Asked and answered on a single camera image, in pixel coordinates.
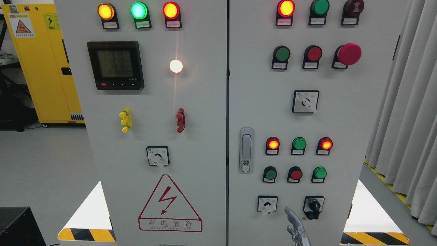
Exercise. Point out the lower left green push button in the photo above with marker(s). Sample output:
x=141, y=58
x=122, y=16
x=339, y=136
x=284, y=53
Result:
x=269, y=174

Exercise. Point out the green push button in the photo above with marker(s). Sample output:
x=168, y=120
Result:
x=269, y=174
x=281, y=55
x=319, y=174

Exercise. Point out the lower red push button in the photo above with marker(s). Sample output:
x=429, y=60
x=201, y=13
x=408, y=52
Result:
x=294, y=174

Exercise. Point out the red push button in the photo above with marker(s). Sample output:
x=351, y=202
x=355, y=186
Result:
x=312, y=56
x=294, y=174

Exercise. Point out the upper green push button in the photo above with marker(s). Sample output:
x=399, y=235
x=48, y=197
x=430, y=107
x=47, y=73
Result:
x=281, y=55

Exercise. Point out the lower right green push button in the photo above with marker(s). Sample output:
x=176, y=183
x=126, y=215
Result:
x=319, y=174

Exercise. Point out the upper red push button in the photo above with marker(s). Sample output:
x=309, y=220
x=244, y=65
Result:
x=312, y=56

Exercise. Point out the red emergency stop mushroom button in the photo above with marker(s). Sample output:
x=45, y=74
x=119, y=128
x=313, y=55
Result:
x=346, y=55

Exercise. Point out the red terminal block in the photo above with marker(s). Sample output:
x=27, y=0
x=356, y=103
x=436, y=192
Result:
x=180, y=116

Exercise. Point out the lower left red indicator lamp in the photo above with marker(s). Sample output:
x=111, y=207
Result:
x=272, y=146

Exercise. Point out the red indicator lamp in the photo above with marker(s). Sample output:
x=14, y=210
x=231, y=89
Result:
x=272, y=146
x=172, y=15
x=324, y=146

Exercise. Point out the white lit indicator lamp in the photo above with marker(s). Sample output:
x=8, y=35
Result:
x=176, y=66

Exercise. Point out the left grey cabinet door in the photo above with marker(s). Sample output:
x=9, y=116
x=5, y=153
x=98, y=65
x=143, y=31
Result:
x=197, y=155

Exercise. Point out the grey cabinet door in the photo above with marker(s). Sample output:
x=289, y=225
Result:
x=197, y=155
x=262, y=98

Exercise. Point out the lower green indicator lamp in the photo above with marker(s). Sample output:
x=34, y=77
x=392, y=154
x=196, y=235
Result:
x=298, y=146

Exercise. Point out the green indicator lamp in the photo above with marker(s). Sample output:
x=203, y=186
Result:
x=298, y=146
x=141, y=15

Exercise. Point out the yellow terminal block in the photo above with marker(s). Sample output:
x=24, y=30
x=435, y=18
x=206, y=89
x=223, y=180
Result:
x=125, y=116

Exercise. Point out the right grey cabinet door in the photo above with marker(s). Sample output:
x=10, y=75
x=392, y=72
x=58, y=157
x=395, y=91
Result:
x=262, y=98

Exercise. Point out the red high voltage warning sticker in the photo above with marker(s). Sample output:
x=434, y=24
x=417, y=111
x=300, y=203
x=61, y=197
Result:
x=167, y=209

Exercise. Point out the lower right red indicator lamp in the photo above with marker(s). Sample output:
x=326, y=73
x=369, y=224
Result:
x=324, y=146

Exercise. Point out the black digital power meter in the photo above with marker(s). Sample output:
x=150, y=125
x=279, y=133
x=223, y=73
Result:
x=116, y=65

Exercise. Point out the red indicator lamp top left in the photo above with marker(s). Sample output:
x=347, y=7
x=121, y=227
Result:
x=172, y=15

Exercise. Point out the red lit lamp top right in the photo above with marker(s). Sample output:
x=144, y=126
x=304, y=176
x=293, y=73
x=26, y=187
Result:
x=284, y=13

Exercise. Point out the green indicator lamp top left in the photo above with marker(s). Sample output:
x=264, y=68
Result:
x=141, y=15

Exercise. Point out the green lamp top right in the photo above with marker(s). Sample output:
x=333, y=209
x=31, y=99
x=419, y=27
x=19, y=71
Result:
x=318, y=12

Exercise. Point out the yellow indicator lamp top left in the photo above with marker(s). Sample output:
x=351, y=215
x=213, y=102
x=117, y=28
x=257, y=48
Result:
x=108, y=16

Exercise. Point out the dark red buzzer lamp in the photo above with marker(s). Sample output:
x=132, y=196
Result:
x=351, y=12

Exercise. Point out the grey curtain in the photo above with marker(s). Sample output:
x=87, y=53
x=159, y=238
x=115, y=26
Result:
x=403, y=147

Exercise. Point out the yellow safety storage cabinet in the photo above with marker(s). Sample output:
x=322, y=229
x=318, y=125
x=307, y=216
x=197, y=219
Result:
x=38, y=40

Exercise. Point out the black box bottom left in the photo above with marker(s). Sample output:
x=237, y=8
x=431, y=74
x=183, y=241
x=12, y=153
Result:
x=18, y=227

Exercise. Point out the silver cabinet door handle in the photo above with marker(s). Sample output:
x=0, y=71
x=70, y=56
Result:
x=245, y=148

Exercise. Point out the left door rotary selector switch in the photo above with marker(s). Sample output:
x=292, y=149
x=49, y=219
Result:
x=158, y=156

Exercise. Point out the upper right rotary selector switch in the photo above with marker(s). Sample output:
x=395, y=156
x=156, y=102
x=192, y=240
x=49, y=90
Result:
x=305, y=101

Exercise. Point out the bottom white rotary selector switch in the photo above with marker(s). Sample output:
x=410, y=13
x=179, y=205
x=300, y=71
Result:
x=267, y=204

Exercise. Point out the black knob selector switch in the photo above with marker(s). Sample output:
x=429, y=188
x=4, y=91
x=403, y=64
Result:
x=313, y=206

